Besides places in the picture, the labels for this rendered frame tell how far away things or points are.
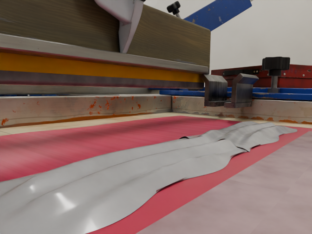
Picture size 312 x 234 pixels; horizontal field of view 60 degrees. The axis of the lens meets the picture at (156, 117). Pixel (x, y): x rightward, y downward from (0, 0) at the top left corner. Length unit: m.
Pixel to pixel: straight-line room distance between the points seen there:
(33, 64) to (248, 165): 0.19
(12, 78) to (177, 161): 0.15
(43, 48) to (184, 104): 0.37
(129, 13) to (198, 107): 0.30
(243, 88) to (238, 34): 1.99
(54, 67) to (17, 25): 0.05
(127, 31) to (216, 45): 2.23
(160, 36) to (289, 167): 0.23
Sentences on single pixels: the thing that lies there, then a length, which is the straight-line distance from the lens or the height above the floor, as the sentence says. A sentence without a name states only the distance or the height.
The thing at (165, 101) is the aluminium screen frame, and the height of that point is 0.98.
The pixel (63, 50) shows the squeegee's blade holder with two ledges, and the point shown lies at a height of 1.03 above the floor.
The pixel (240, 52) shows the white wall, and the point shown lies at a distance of 2.41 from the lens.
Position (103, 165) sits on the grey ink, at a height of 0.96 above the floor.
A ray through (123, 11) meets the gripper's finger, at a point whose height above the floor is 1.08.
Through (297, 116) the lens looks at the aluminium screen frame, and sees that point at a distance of 0.48.
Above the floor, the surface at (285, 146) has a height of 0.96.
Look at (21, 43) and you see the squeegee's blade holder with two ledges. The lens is 0.23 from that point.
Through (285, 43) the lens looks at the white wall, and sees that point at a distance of 2.31.
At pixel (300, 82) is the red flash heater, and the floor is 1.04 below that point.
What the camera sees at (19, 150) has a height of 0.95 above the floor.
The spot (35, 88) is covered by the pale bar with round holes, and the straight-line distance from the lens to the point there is 0.45.
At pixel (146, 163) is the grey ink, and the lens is 0.16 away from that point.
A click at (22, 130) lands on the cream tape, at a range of 0.33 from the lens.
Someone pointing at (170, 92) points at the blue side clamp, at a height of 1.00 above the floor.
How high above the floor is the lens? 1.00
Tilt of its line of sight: 6 degrees down
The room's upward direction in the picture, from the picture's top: 1 degrees clockwise
